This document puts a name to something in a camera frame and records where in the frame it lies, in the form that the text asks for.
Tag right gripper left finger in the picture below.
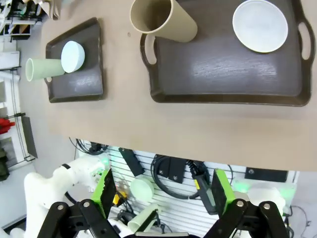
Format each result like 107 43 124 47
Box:
37 168 119 238

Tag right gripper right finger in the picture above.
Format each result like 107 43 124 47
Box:
205 169 290 238

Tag pale green plastic cup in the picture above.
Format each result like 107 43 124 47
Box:
25 58 66 82

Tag pale blue bowl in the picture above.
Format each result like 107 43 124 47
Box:
60 40 86 73
232 0 289 54

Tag tan plastic cup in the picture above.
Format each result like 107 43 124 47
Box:
130 0 198 43

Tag dark brown plastic tray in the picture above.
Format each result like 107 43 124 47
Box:
46 16 104 104
140 0 313 108

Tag yellow emergency stop box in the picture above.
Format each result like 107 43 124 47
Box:
111 192 128 208

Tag black power adapter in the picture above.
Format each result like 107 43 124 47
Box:
192 173 217 215

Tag pale green spare bowl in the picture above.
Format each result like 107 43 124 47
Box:
129 177 155 205

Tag pale green spare cup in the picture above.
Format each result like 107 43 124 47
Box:
127 204 163 234

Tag black flat panel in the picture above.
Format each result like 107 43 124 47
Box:
20 116 39 159

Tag red plastic item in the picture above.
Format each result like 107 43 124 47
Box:
0 118 16 136

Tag white storage box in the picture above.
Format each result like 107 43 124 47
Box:
0 51 21 70

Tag cluttered storage shelf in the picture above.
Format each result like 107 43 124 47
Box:
0 0 44 41

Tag black metal bracket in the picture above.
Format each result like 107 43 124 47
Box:
167 157 187 184
118 147 146 177
244 167 290 183

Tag black coiled cable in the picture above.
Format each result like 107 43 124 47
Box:
151 154 208 200

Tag white slatted base plate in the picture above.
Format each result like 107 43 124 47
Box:
80 140 299 234

